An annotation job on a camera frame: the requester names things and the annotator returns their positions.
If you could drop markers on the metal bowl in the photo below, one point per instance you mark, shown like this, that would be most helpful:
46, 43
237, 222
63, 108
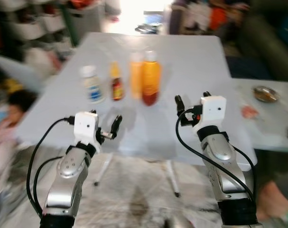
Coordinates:
266, 94

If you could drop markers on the white jar blue label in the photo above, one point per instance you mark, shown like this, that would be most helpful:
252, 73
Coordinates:
92, 86

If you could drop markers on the person bare foot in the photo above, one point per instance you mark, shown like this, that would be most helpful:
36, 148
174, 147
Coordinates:
272, 202

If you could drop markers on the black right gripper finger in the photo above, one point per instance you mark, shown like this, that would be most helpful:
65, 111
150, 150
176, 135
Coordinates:
180, 103
207, 94

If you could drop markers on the pink wrapper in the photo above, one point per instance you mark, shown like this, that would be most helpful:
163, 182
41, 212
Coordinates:
250, 112

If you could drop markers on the child with dark hair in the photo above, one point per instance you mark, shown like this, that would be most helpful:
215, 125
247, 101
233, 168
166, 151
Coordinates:
13, 114

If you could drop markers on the pale orange bottle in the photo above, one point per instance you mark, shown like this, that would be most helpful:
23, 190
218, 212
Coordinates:
135, 78

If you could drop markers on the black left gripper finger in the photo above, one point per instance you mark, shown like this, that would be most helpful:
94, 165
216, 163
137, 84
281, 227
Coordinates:
93, 112
116, 126

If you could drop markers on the white folding table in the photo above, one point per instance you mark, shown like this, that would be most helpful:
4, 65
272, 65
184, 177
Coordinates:
272, 128
181, 71

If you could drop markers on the large orange sauce bottle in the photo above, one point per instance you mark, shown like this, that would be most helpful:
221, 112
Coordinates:
151, 80

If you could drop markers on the dark green sofa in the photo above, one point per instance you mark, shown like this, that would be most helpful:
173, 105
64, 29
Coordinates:
267, 38

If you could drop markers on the brown sauce bottle yellow cap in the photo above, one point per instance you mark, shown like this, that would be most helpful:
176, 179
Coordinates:
116, 85

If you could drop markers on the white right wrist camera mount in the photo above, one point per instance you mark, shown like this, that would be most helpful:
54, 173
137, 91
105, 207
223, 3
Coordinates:
212, 110

